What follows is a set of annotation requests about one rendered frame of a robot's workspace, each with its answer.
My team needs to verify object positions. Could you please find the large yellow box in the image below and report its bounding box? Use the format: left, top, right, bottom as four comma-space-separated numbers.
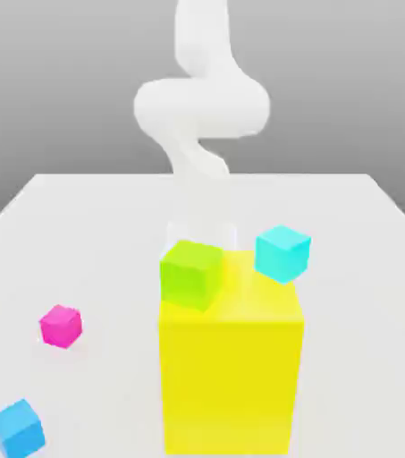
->
157, 249, 306, 456

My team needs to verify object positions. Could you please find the small cyan cube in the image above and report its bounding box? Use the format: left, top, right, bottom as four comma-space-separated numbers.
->
253, 224, 313, 286

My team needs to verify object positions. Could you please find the small blue cube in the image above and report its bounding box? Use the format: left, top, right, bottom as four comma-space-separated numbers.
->
0, 397, 46, 458

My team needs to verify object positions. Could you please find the small magenta cube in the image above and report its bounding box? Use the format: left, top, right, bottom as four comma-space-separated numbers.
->
38, 303, 84, 350

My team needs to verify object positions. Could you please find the small lime green cube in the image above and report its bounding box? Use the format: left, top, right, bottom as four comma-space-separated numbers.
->
159, 239, 224, 313

